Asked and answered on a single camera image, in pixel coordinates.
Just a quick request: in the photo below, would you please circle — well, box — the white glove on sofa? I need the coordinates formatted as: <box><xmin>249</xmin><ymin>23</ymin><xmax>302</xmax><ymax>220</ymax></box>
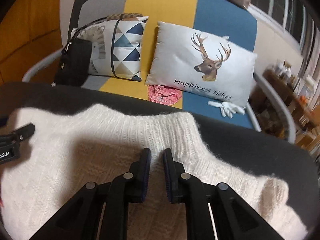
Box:
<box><xmin>207</xmin><ymin>101</ymin><xmax>246</xmax><ymax>119</ymax></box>

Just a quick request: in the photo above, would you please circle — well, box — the triangle pattern pillow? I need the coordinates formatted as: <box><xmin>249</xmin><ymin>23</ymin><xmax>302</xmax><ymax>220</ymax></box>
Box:
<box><xmin>71</xmin><ymin>14</ymin><xmax>149</xmax><ymax>82</ymax></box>

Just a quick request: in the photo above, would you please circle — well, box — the black handbag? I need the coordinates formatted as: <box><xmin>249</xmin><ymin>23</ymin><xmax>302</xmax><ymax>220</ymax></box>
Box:
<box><xmin>54</xmin><ymin>38</ymin><xmax>92</xmax><ymax>87</ymax></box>

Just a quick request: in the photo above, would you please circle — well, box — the grey yellow blue sofa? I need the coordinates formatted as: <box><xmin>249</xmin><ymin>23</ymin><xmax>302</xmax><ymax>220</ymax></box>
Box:
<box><xmin>23</xmin><ymin>0</ymin><xmax>296</xmax><ymax>143</ymax></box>

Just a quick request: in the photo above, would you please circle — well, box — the pink cloth on sofa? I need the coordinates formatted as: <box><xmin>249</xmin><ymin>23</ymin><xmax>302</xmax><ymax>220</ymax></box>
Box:
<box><xmin>148</xmin><ymin>85</ymin><xmax>182</xmax><ymax>106</ymax></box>

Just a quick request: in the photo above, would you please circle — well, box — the cream knitted sweater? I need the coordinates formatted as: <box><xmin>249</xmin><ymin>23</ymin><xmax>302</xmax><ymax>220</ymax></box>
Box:
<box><xmin>1</xmin><ymin>104</ymin><xmax>308</xmax><ymax>239</ymax></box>

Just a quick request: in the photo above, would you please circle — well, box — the window with white frame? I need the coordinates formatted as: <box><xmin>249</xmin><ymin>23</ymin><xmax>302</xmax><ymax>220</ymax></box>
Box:
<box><xmin>248</xmin><ymin>0</ymin><xmax>316</xmax><ymax>57</ymax></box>

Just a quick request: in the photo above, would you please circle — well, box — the wooden side table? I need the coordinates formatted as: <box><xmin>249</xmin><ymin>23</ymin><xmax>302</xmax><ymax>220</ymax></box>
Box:
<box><xmin>249</xmin><ymin>69</ymin><xmax>319</xmax><ymax>155</ymax></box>

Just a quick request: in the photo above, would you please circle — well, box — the white deer print pillow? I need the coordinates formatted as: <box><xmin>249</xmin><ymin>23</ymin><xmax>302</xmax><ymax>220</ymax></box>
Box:
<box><xmin>145</xmin><ymin>21</ymin><xmax>257</xmax><ymax>107</ymax></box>

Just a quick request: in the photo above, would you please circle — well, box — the wooden wardrobe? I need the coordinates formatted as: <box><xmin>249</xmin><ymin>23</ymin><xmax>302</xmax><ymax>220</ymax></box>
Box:
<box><xmin>1</xmin><ymin>0</ymin><xmax>62</xmax><ymax>84</ymax></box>

